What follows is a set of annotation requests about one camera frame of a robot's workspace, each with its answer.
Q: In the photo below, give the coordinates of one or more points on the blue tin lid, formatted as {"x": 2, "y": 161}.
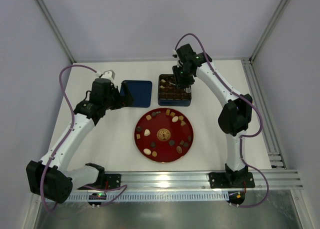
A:
{"x": 141, "y": 91}

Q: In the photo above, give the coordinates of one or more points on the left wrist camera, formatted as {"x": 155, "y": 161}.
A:
{"x": 109, "y": 74}

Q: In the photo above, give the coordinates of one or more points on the white swirl oval chocolate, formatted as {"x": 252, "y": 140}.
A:
{"x": 147, "y": 151}

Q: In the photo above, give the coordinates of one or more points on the aluminium mounting rail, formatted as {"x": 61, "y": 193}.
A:
{"x": 277, "y": 179}

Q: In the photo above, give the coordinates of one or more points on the red round plate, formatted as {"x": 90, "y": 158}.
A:
{"x": 162, "y": 130}

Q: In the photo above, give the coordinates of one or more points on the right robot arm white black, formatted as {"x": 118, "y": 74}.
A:
{"x": 236, "y": 112}

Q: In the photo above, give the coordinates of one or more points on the white shell chocolate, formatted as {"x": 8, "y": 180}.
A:
{"x": 147, "y": 132}

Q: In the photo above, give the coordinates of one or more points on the brown oval chocolate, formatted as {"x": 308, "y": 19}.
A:
{"x": 179, "y": 149}

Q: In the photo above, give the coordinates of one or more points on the white slotted cable duct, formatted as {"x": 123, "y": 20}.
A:
{"x": 149, "y": 196}

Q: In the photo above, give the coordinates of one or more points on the blue chocolate box with tray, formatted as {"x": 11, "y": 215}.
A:
{"x": 170, "y": 95}

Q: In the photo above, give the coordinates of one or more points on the dark cone chocolate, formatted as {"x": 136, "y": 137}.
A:
{"x": 153, "y": 144}

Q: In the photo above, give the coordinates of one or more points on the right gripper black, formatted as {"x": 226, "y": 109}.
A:
{"x": 182, "y": 81}

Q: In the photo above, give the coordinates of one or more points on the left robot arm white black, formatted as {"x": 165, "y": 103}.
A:
{"x": 49, "y": 177}

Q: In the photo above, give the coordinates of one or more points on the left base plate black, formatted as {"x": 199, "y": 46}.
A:
{"x": 112, "y": 181}

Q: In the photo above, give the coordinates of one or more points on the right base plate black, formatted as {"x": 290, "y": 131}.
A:
{"x": 219, "y": 180}

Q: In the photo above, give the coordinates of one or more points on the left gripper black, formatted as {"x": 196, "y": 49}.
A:
{"x": 119, "y": 99}

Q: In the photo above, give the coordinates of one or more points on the tan square chocolate top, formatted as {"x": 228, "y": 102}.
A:
{"x": 149, "y": 117}

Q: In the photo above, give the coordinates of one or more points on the base plate black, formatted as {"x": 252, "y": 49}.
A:
{"x": 219, "y": 180}
{"x": 112, "y": 181}

